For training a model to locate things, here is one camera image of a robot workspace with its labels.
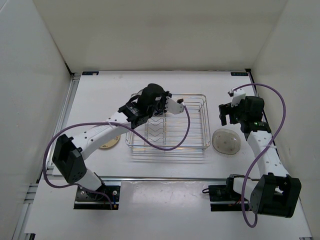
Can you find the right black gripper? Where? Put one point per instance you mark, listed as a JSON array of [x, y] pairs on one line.
[[226, 109]]

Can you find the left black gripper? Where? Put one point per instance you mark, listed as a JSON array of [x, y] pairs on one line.
[[164, 94]]

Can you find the clear glass plate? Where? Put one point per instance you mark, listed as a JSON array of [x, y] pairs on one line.
[[226, 141]]

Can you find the cream patterned round plate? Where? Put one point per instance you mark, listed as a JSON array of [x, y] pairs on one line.
[[110, 143]]

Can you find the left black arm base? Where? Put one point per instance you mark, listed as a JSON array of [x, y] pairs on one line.
[[110, 200]]

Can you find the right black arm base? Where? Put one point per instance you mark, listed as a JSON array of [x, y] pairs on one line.
[[223, 198]]

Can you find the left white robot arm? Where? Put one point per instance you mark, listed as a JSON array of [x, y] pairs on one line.
[[70, 152]]

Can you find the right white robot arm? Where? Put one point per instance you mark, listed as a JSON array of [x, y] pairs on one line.
[[276, 193]]

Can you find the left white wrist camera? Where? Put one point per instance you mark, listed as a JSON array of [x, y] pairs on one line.
[[174, 107]]

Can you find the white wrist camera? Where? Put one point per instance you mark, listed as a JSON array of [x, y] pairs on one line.
[[236, 94], [174, 107]]

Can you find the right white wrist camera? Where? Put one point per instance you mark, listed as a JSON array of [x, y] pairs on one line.
[[236, 94]]

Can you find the chrome wire dish rack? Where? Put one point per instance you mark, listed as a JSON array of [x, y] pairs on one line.
[[167, 130]]

